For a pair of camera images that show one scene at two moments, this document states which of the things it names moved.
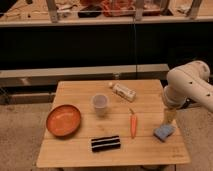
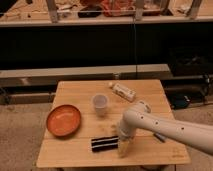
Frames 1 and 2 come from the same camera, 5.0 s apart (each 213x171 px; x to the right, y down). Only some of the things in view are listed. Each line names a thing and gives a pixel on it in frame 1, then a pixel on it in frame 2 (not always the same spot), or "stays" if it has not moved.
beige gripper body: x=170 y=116 → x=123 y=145
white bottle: x=124 y=92 stays
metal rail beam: x=49 y=77 stays
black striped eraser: x=108 y=143 stays
